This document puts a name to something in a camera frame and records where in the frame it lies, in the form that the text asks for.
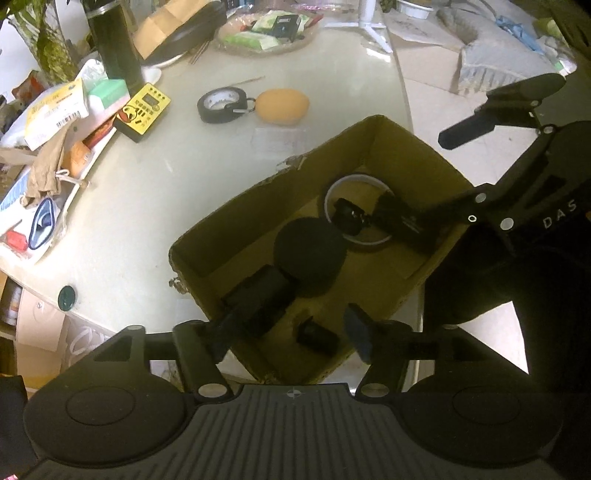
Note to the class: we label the yellow handheld device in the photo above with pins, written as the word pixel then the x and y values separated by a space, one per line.
pixel 142 113

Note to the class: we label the thin wooden stick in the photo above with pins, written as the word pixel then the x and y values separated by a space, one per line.
pixel 250 81

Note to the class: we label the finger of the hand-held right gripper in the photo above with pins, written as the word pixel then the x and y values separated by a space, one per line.
pixel 452 210
pixel 508 101

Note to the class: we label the white tray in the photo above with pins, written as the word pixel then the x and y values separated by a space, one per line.
pixel 46 240

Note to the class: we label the yellow white box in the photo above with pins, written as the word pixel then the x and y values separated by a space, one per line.
pixel 55 113

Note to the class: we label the black foam-head microphone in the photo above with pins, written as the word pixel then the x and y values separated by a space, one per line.
pixel 304 254

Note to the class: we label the white tripod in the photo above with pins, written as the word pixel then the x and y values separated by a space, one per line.
pixel 364 18

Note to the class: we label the black thermos bottle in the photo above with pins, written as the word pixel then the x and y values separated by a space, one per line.
pixel 115 46

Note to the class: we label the small black block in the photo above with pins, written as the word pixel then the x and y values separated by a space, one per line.
pixel 316 336

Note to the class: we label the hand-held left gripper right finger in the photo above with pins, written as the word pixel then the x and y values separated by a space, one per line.
pixel 360 332

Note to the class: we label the green white tissue pack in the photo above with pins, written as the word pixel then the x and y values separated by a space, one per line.
pixel 108 97

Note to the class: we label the grey fringed rug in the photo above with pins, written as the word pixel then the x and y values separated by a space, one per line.
pixel 498 50

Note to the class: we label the tall glass vase with plants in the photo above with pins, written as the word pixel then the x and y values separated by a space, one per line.
pixel 46 41

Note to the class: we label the black tape roll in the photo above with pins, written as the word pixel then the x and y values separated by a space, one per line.
pixel 221 105

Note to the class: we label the bowl of snack packets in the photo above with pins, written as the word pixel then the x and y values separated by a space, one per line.
pixel 268 32

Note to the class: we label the dark green round cap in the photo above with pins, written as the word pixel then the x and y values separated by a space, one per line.
pixel 67 297

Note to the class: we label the black zip case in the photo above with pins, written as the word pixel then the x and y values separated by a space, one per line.
pixel 194 34

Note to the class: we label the orange oval ball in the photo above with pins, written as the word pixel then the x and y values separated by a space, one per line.
pixel 281 107

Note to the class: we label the orange packet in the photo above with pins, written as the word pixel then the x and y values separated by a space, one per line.
pixel 82 159

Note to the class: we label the cardboard box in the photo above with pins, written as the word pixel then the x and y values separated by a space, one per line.
pixel 258 217

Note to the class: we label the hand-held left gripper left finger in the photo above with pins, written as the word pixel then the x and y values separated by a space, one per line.
pixel 217 341

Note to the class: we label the silver carabiner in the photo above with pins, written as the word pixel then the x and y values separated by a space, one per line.
pixel 244 107

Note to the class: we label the brown cloth pouch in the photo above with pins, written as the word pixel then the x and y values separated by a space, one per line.
pixel 46 161

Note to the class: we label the plant in white pot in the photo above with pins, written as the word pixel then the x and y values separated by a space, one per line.
pixel 415 7

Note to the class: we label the red packet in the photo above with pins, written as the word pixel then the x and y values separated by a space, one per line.
pixel 14 241

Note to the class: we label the blue swim goggles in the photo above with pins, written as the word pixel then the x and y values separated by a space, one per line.
pixel 44 224

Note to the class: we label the wooden chopsticks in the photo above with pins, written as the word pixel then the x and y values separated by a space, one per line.
pixel 199 51

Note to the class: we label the white plate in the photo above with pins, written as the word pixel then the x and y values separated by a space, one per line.
pixel 151 73

